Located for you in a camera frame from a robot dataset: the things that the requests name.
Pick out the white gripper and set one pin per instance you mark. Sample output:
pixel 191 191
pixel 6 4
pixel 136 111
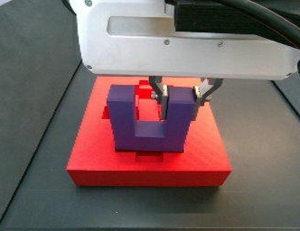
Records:
pixel 129 39

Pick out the purple U-shaped block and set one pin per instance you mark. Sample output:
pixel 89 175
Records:
pixel 146 135

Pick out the red slotted board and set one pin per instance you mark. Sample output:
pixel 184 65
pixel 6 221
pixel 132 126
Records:
pixel 98 165

